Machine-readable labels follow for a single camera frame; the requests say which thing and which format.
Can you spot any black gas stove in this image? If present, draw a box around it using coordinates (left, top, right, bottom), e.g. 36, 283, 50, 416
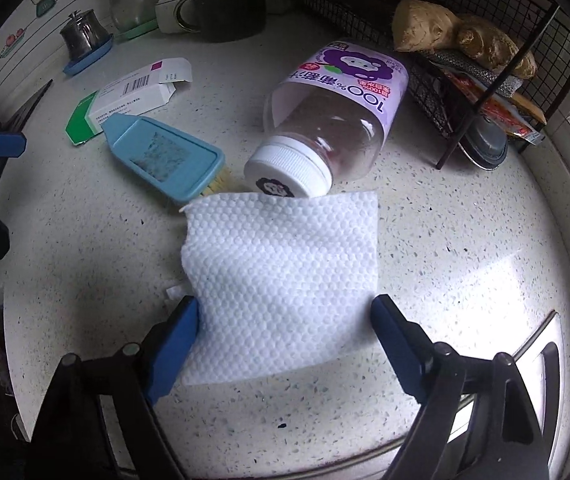
0, 79, 55, 221

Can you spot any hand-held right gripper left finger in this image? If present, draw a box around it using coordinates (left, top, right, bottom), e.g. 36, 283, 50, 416
25, 296, 201, 480

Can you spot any blue scrubbing brush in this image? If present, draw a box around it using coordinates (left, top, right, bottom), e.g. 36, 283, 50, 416
101, 113, 226, 206

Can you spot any white embossed wipe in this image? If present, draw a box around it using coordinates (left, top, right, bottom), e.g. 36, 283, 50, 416
179, 190, 381, 386

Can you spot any kitchen wall sticker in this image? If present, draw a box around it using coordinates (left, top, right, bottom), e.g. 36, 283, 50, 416
0, 0, 73, 101

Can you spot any red snack packet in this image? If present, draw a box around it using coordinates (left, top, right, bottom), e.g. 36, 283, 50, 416
452, 72, 548, 147

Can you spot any dark mug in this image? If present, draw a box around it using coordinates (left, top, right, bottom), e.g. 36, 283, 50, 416
175, 0, 267, 43

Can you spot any steel sink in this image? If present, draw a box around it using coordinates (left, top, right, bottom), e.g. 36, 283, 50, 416
445, 310, 566, 461

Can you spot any green and white box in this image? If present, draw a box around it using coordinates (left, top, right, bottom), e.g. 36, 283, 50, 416
65, 57, 193, 145

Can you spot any green saucer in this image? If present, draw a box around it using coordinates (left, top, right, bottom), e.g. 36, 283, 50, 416
114, 17, 158, 43

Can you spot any black wire rack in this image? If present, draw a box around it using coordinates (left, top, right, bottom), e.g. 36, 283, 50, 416
287, 0, 570, 171

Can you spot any steel teapot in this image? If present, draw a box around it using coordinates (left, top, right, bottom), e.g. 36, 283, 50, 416
59, 9, 111, 61

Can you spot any ginger root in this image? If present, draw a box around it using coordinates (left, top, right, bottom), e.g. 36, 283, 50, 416
457, 14, 537, 80
391, 0, 463, 53

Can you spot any purple label juice bottle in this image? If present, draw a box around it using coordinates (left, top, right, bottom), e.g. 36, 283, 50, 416
243, 42, 410, 198

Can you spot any dark round lid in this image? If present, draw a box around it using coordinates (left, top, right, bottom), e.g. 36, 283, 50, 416
457, 115, 509, 172

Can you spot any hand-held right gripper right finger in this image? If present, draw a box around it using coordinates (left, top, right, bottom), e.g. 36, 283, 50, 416
369, 294, 556, 480

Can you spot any white lidded pot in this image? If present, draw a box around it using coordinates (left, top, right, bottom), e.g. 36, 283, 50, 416
155, 0, 196, 35

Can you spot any blue saucer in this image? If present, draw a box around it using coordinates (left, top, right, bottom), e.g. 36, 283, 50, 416
62, 34, 114, 77

